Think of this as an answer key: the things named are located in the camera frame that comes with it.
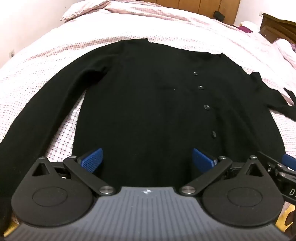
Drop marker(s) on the small black object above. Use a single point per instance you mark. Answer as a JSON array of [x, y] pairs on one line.
[[218, 15]]

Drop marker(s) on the dark wooden nightstand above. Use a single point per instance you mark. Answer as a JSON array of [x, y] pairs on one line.
[[277, 26]]

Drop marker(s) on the wall socket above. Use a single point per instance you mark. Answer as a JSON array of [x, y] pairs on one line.
[[11, 54]]

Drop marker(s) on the purple cloth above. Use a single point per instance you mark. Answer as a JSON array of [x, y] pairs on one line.
[[243, 29]]

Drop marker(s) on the pink checked bed cover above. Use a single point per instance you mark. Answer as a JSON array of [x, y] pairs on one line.
[[46, 53]]

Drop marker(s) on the pink checked pillow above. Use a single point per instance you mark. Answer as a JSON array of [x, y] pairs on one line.
[[97, 9]]

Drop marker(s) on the wooden wardrobe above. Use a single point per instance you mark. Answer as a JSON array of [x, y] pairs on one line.
[[198, 7]]

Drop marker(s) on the black button cardigan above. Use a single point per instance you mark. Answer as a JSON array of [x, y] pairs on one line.
[[148, 111]]

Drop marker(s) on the white pillow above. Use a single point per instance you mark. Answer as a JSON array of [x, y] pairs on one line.
[[248, 23]]

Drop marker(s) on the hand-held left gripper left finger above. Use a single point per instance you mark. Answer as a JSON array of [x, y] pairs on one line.
[[92, 160]]

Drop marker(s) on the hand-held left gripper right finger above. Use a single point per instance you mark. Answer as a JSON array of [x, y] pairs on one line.
[[204, 160]]

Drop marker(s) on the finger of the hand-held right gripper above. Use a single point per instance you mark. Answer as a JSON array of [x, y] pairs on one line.
[[289, 160]]

